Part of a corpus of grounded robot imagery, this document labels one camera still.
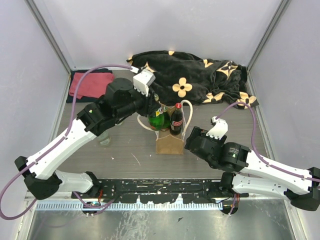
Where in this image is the green bottle front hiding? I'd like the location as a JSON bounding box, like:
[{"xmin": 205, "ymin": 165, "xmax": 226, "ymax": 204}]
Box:
[{"xmin": 161, "ymin": 105, "xmax": 171, "ymax": 132}]

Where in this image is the black floral blanket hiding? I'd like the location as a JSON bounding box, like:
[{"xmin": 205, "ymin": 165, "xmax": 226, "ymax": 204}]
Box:
[{"xmin": 126, "ymin": 50, "xmax": 259, "ymax": 110}]

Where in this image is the cola glass bottle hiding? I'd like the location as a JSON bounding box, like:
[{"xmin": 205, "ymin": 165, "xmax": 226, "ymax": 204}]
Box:
[{"xmin": 170, "ymin": 103, "xmax": 183, "ymax": 136}]

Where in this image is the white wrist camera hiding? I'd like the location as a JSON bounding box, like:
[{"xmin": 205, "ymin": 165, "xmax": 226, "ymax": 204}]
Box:
[
  {"xmin": 209, "ymin": 116, "xmax": 228, "ymax": 140},
  {"xmin": 133, "ymin": 69, "xmax": 156, "ymax": 97}
]

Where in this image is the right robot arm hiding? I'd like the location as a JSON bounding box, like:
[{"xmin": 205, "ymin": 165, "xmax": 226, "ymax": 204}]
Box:
[{"xmin": 185, "ymin": 126, "xmax": 320, "ymax": 211}]

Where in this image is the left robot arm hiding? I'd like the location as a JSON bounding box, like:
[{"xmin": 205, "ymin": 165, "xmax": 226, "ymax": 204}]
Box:
[{"xmin": 14, "ymin": 78, "xmax": 161, "ymax": 200}]

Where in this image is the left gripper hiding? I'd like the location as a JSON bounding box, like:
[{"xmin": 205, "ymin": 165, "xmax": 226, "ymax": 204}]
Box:
[{"xmin": 115, "ymin": 83, "xmax": 161, "ymax": 120}]

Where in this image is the red folded cloth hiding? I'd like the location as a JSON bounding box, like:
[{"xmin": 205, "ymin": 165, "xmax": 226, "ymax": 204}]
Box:
[{"xmin": 76, "ymin": 72, "xmax": 115, "ymax": 100}]

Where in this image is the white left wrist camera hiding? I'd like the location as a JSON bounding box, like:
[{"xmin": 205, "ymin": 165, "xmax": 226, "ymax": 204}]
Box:
[{"xmin": 133, "ymin": 69, "xmax": 156, "ymax": 97}]

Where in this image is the dark navy folded cloth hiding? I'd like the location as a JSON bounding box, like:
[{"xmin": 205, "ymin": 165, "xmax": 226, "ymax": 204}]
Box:
[{"xmin": 66, "ymin": 68, "xmax": 114, "ymax": 103}]

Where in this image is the green bottle yellow label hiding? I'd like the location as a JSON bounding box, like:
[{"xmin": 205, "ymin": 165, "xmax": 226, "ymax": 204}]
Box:
[{"xmin": 148, "ymin": 107, "xmax": 165, "ymax": 131}]

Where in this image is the white slotted cable duct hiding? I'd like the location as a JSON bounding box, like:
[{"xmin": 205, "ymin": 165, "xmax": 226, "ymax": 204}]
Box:
[{"xmin": 35, "ymin": 201, "xmax": 223, "ymax": 211}]

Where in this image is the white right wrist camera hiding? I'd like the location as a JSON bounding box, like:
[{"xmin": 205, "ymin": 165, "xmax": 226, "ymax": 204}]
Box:
[{"xmin": 209, "ymin": 116, "xmax": 228, "ymax": 140}]

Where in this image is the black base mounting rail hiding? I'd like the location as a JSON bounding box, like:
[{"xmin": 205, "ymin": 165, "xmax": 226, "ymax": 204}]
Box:
[{"xmin": 79, "ymin": 179, "xmax": 249, "ymax": 204}]

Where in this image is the canvas tote bag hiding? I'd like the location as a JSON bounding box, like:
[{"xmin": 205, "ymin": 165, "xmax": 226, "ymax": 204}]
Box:
[{"xmin": 136, "ymin": 100, "xmax": 193, "ymax": 155}]

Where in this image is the clear glass bottle near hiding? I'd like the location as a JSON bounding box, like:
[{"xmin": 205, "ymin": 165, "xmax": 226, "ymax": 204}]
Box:
[{"xmin": 96, "ymin": 130, "xmax": 111, "ymax": 146}]

